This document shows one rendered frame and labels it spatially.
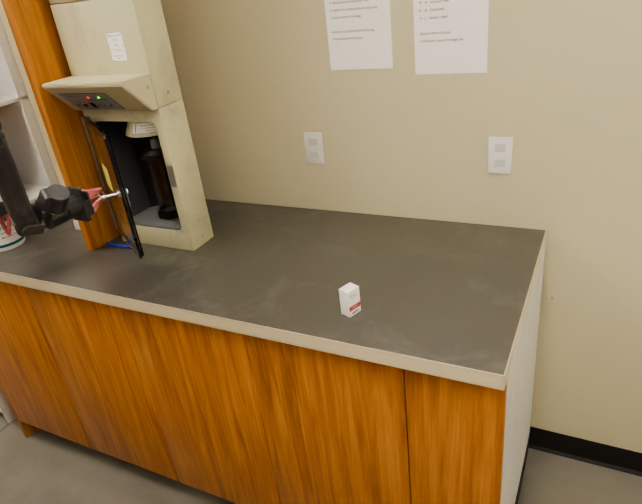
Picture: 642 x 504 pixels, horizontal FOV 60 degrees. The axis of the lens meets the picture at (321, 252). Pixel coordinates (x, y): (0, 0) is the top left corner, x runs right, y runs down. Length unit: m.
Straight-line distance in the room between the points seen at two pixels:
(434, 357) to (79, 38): 1.34
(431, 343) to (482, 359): 0.12
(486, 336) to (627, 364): 0.84
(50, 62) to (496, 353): 1.53
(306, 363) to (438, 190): 0.75
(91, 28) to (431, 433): 1.44
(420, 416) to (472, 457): 0.15
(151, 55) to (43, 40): 0.38
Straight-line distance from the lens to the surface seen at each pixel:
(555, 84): 1.70
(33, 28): 1.94
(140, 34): 1.70
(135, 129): 1.84
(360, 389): 1.43
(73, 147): 1.99
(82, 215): 1.73
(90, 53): 1.85
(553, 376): 2.15
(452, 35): 1.72
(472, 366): 1.24
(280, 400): 1.61
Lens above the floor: 1.73
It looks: 27 degrees down
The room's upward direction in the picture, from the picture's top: 7 degrees counter-clockwise
